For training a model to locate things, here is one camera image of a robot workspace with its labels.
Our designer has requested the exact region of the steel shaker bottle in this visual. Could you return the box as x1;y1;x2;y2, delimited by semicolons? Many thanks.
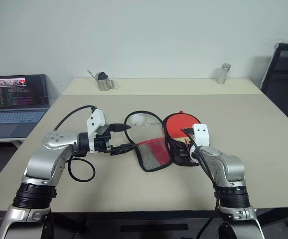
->
215;63;232;85

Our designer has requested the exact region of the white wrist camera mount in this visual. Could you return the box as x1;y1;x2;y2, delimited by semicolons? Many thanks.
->
192;122;211;148
86;108;108;154

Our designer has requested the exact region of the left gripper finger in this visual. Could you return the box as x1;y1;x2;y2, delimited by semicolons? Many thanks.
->
110;143;138;157
109;123;133;133

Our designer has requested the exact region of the white table tennis ball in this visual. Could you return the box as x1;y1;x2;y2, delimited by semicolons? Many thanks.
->
130;114;145;126

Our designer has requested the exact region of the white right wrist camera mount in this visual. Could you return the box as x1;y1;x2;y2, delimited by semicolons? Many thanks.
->
192;122;211;148

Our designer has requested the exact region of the black red mesh paddle case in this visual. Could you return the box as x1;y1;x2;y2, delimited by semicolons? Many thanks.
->
123;109;202;173

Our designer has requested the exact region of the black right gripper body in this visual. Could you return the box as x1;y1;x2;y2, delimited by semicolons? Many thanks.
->
171;143;197;166

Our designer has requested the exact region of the red table tennis paddle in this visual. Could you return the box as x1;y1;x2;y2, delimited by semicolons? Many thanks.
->
164;113;201;148

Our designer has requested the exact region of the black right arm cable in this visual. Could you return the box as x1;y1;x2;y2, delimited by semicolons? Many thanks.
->
180;126;221;239

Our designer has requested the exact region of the steel pitcher with spout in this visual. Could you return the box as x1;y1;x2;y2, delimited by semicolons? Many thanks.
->
87;69;116;91

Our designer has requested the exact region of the black mesh office chair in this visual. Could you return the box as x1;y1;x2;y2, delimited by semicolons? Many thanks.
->
259;42;288;133

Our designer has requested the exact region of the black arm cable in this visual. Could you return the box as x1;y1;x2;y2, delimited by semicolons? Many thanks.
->
53;104;97;183
180;126;221;239

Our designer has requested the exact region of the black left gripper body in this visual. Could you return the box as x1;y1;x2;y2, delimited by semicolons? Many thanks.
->
94;123;115;153

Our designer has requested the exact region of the open laptop computer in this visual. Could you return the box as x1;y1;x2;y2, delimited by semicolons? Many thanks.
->
0;74;51;139

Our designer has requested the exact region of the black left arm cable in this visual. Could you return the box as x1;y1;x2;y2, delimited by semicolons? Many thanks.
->
53;104;97;183

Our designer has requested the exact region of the white side table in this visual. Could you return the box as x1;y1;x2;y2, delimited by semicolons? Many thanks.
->
0;135;29;150

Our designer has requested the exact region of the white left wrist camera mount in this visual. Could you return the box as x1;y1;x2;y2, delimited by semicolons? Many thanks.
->
86;108;108;154

